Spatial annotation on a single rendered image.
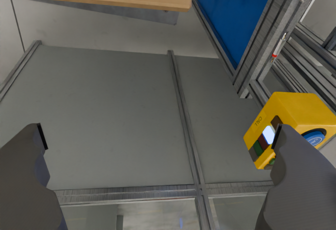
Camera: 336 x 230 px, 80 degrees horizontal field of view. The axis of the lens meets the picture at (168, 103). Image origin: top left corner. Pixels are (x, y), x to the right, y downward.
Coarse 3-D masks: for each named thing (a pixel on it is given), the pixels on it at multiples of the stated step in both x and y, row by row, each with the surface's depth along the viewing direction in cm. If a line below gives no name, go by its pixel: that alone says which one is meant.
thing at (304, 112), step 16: (272, 96) 41; (288, 96) 40; (304, 96) 41; (272, 112) 41; (288, 112) 37; (304, 112) 37; (320, 112) 38; (256, 128) 46; (272, 128) 41; (304, 128) 36; (320, 128) 36; (320, 144) 40; (256, 160) 46
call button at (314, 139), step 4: (312, 132) 36; (316, 132) 36; (320, 132) 37; (304, 136) 37; (308, 136) 36; (312, 136) 36; (316, 136) 36; (320, 136) 36; (308, 140) 37; (312, 140) 37; (316, 140) 37; (320, 140) 37; (312, 144) 38; (316, 144) 38
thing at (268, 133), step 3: (267, 126) 42; (264, 129) 42; (267, 129) 41; (270, 129) 41; (264, 132) 42; (267, 132) 41; (270, 132) 41; (264, 135) 42; (267, 135) 41; (270, 135) 40; (273, 135) 40; (267, 138) 41; (270, 138) 40; (267, 141) 41; (270, 141) 40
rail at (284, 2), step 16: (272, 0) 47; (288, 0) 42; (272, 16) 46; (288, 16) 43; (256, 32) 52; (272, 32) 46; (288, 32) 46; (256, 48) 52; (272, 48) 49; (240, 64) 59; (256, 64) 52; (240, 80) 59; (240, 96) 59
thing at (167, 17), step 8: (32, 0) 24; (40, 0) 24; (48, 0) 24; (80, 8) 25; (88, 8) 25; (96, 8) 25; (104, 8) 25; (112, 8) 25; (120, 8) 25; (128, 8) 25; (136, 8) 25; (128, 16) 26; (136, 16) 26; (144, 16) 26; (152, 16) 26; (160, 16) 26; (168, 16) 26; (176, 16) 26; (168, 24) 27
